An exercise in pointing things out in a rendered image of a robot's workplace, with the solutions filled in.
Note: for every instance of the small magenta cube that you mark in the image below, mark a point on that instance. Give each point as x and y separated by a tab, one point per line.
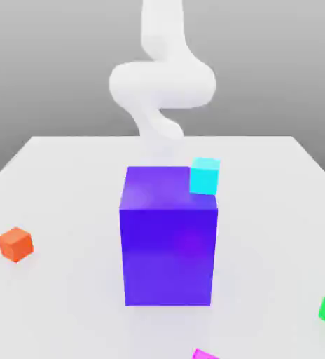
203	355

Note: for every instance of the large purple box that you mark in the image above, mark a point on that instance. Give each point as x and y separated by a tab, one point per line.
168	252

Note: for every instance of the small orange cube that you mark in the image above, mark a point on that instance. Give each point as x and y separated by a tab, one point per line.
15	245

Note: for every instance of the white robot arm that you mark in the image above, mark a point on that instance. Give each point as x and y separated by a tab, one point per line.
162	84

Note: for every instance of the small cyan cube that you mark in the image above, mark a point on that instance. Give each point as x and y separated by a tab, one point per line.
204	178

